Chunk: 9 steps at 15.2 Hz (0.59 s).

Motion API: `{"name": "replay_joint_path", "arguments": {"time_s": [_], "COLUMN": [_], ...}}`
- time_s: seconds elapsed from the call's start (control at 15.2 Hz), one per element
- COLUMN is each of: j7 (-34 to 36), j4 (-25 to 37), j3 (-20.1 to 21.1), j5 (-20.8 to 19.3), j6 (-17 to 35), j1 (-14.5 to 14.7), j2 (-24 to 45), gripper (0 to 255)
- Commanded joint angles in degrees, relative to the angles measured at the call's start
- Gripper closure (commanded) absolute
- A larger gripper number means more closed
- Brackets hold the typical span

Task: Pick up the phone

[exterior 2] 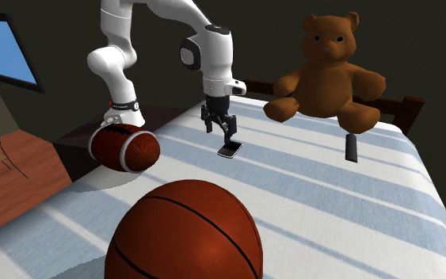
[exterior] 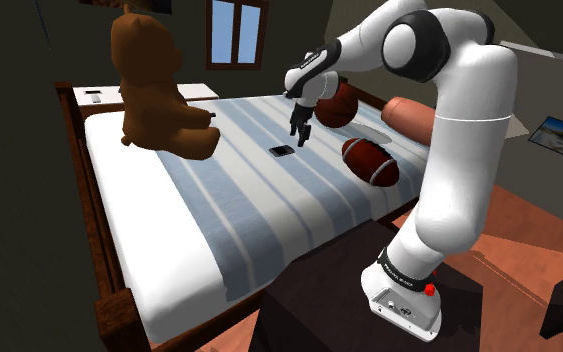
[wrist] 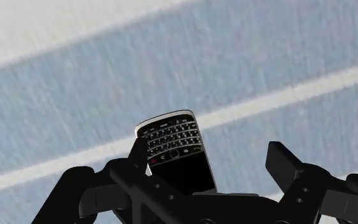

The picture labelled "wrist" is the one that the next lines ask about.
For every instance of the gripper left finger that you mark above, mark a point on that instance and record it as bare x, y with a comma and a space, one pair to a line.
126, 183

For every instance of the black keypad mobile phone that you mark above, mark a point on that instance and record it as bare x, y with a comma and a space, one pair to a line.
177, 149

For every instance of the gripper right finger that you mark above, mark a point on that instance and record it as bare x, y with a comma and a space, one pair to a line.
309, 189

